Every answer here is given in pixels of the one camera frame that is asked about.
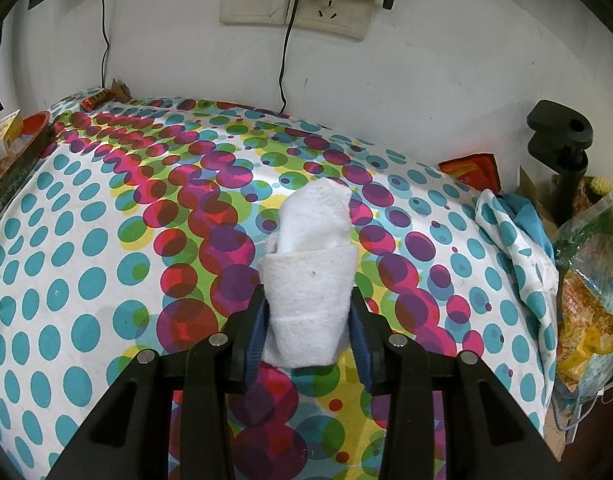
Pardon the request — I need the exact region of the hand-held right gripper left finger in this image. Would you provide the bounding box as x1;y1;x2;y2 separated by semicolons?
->
45;284;272;480

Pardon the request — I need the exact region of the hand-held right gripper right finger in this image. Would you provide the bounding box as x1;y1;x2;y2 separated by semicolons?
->
349;286;562;480

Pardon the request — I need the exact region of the white sock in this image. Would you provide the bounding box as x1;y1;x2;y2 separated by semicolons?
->
259;178;358;368

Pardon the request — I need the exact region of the round red woven tray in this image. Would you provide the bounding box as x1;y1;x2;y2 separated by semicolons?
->
0;110;57;233

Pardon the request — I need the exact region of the yellow carton box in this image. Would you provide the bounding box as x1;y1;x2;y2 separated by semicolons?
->
0;111;26;183

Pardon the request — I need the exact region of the polka-dot cloth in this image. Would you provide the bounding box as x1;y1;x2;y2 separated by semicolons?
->
0;91;560;480

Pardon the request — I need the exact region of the teal cloth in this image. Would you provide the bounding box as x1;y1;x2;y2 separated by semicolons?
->
497;192;557;261

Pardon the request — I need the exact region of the red packet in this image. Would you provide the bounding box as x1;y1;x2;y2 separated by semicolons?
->
439;152;502;193

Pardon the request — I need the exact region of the plastic bag of yellow bricks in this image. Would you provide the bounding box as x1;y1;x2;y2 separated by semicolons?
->
554;192;613;401

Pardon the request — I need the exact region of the brown cardboard box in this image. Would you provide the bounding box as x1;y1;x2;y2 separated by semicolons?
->
517;164;562;233

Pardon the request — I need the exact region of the black clamp stand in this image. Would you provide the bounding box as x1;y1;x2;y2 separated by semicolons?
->
525;100;595;233

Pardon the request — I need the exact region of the red snack wrapper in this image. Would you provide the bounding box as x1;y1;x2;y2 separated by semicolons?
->
81;89;111;113

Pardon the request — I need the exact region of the yellow plush toy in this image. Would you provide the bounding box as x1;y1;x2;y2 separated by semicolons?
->
589;175;613;241

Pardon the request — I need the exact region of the black adapter cable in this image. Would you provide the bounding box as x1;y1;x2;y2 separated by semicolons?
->
277;0;302;111

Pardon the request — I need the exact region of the white wall socket plate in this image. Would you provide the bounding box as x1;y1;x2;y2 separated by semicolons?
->
219;0;382;41

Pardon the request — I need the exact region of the thin black cable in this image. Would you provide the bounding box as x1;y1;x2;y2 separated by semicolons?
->
100;0;120;90

